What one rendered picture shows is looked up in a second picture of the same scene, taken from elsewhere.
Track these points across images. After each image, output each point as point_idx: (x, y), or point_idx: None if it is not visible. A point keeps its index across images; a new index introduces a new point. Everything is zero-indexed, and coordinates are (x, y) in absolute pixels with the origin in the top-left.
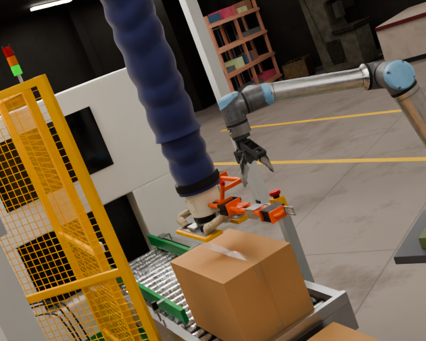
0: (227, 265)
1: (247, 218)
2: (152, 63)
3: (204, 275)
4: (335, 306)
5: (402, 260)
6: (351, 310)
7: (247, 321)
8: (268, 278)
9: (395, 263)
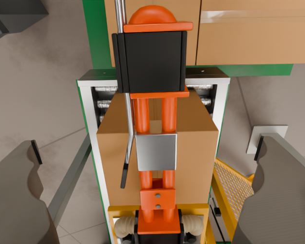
0: (180, 167)
1: (123, 206)
2: None
3: (210, 176)
4: (99, 78)
5: None
6: (85, 74)
7: (192, 103)
8: (151, 118)
9: (8, 31)
